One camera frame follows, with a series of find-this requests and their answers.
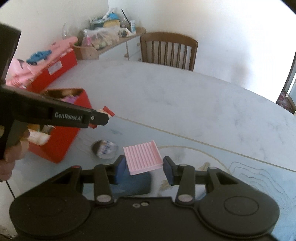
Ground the pink ribbed soap dish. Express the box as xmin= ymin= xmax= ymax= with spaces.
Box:
xmin=123 ymin=141 xmax=163 ymax=176

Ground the blue cloth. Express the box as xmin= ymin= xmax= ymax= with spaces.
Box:
xmin=26 ymin=50 xmax=52 ymax=65

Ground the brown wooden chair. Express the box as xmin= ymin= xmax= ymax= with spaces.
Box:
xmin=140 ymin=32 xmax=198 ymax=71

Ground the red gold tin box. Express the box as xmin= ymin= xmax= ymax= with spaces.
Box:
xmin=29 ymin=88 xmax=92 ymax=163

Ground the pink paper bag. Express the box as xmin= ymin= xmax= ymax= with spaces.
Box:
xmin=6 ymin=37 xmax=78 ymax=89

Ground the glass vase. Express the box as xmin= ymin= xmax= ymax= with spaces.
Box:
xmin=62 ymin=23 xmax=79 ymax=40

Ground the wooden side shelf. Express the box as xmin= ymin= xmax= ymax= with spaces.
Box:
xmin=73 ymin=27 xmax=146 ymax=62

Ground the red cardboard box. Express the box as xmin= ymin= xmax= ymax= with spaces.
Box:
xmin=26 ymin=48 xmax=77 ymax=93

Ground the person left hand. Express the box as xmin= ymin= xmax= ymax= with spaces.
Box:
xmin=1 ymin=129 xmax=30 ymax=181

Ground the red snack packet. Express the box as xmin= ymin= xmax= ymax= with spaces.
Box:
xmin=102 ymin=106 xmax=115 ymax=118

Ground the clear plastic bag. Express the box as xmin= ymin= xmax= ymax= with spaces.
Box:
xmin=79 ymin=26 xmax=120 ymax=50

